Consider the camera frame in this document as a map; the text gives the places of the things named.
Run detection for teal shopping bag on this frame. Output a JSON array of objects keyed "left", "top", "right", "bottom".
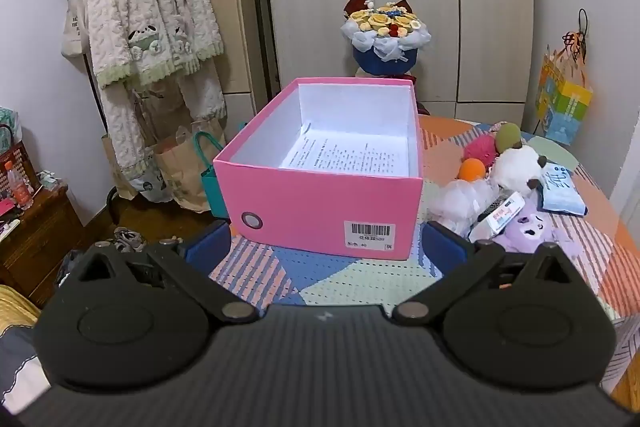
[{"left": 194, "top": 122, "right": 249, "bottom": 221}]

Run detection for patchwork blanket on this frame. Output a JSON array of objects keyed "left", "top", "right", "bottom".
[{"left": 207, "top": 114, "right": 640, "bottom": 345}]

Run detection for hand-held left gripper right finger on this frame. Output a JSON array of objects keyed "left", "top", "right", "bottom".
[{"left": 392, "top": 221, "right": 582, "bottom": 328}]

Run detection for brown paper bag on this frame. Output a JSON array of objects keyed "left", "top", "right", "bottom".
[{"left": 102, "top": 117, "right": 226, "bottom": 214}]

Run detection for woven basket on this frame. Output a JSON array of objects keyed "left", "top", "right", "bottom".
[{"left": 0, "top": 124, "right": 44, "bottom": 202}]

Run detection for orange plush ball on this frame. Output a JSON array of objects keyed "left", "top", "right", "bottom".
[{"left": 457, "top": 158, "right": 488, "bottom": 183}]

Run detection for blue flower bouquet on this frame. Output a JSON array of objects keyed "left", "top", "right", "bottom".
[{"left": 341, "top": 0, "right": 432, "bottom": 78}]

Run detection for printed paper sheet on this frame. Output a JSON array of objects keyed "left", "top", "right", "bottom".
[{"left": 278, "top": 122, "right": 411, "bottom": 178}]

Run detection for orange drink bottle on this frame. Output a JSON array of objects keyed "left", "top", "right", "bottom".
[{"left": 5, "top": 159, "right": 35, "bottom": 210}]

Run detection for white fleece pajama pants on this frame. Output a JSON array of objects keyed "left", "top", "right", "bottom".
[{"left": 97, "top": 57, "right": 229, "bottom": 188}]

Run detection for yellow quilt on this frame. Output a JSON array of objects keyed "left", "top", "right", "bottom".
[{"left": 0, "top": 284, "right": 41, "bottom": 338}]

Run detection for wooden nightstand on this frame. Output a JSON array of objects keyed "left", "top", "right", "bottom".
[{"left": 0, "top": 183, "right": 87, "bottom": 309}]

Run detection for blue and white packet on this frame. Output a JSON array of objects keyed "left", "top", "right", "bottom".
[{"left": 541, "top": 162, "right": 590, "bottom": 216}]

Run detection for grey sneakers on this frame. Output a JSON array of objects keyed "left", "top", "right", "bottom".
[{"left": 102, "top": 227, "right": 184, "bottom": 254}]

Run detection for white panda plush toy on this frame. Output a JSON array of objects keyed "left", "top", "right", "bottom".
[{"left": 490, "top": 144, "right": 554, "bottom": 198}]

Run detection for white fleece pajama jacket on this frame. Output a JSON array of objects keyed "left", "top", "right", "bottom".
[{"left": 85, "top": 0, "right": 226, "bottom": 90}]

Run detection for orange and black hair ties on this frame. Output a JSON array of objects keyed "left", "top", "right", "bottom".
[{"left": 561, "top": 8, "right": 592, "bottom": 64}]

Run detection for white plastic wrap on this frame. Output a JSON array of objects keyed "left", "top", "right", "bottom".
[{"left": 422, "top": 179, "right": 501, "bottom": 239}]

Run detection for purple plush toy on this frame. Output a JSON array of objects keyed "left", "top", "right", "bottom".
[{"left": 492, "top": 197, "right": 569, "bottom": 254}]

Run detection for green plush ball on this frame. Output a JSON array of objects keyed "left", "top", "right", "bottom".
[{"left": 495, "top": 122, "right": 522, "bottom": 152}]

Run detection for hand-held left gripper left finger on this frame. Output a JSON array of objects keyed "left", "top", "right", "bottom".
[{"left": 75, "top": 221, "right": 261, "bottom": 324}]

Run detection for white and pink packet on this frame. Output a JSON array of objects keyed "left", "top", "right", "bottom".
[{"left": 467, "top": 192, "right": 527, "bottom": 244}]

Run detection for pink cardboard box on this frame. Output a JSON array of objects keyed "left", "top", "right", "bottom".
[{"left": 212, "top": 77, "right": 426, "bottom": 262}]

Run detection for colourful paper gift bag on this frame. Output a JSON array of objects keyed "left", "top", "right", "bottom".
[{"left": 535, "top": 47, "right": 595, "bottom": 146}]

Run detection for pink plush ball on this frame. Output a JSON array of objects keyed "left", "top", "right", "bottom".
[{"left": 462, "top": 133, "right": 501, "bottom": 164}]

